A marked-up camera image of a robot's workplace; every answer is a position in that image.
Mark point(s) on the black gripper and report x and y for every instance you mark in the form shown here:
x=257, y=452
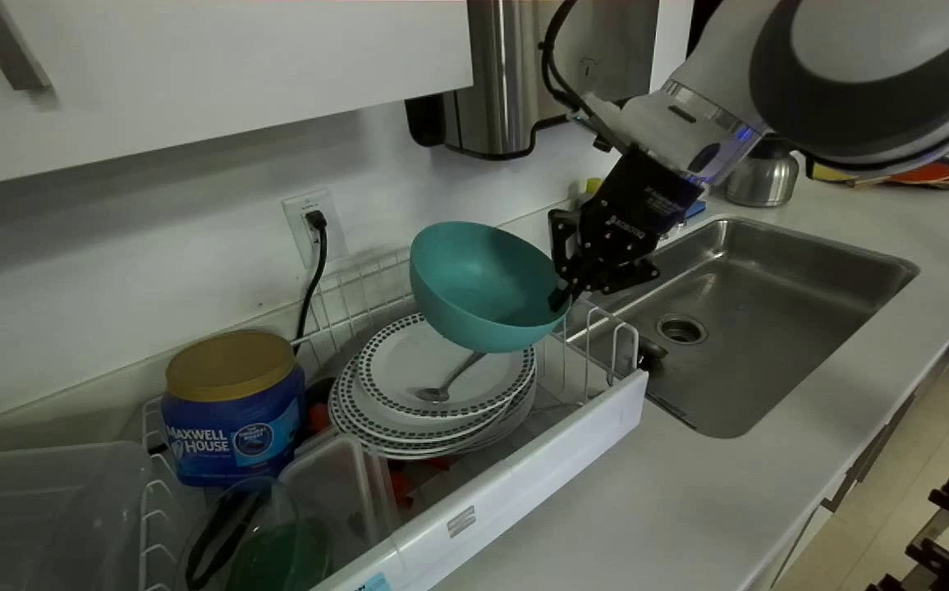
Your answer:
x=637, y=208

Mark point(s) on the teal bowl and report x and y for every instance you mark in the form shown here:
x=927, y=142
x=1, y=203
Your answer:
x=484, y=285

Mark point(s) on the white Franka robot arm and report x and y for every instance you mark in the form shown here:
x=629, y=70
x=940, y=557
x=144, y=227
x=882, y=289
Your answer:
x=856, y=76

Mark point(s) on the white plate patterned rim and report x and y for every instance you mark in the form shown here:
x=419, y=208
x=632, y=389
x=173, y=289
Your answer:
x=511, y=406
x=419, y=367
x=427, y=448

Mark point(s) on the green bowl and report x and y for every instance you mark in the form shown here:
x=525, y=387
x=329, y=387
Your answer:
x=278, y=561

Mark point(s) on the black sink stopper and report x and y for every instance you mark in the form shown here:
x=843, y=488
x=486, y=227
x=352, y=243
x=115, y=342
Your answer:
x=650, y=357

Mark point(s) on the metal spoon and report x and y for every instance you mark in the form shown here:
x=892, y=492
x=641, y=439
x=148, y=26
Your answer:
x=444, y=381

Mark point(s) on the stainless steel sink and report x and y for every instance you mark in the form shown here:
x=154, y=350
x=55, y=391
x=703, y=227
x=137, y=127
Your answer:
x=780, y=329

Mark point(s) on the stainless paper towel dispenser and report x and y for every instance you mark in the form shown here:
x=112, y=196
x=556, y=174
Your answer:
x=494, y=67

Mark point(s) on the white dish rack tray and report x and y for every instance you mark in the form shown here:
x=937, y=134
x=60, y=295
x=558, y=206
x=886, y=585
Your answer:
x=507, y=495

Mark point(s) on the small clear plastic container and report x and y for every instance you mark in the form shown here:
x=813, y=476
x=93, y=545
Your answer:
x=336, y=495

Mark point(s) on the orange round mat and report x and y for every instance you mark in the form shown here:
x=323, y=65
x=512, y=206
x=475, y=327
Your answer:
x=927, y=174

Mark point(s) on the blue canister yellow lid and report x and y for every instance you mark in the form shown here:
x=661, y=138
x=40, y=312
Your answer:
x=232, y=423

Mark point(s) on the large clear plastic container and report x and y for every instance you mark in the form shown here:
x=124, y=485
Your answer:
x=35, y=526

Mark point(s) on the white wall outlet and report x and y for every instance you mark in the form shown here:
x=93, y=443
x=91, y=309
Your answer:
x=297, y=241

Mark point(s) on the white wall cabinet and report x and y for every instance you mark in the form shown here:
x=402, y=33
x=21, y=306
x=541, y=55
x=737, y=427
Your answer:
x=222, y=67

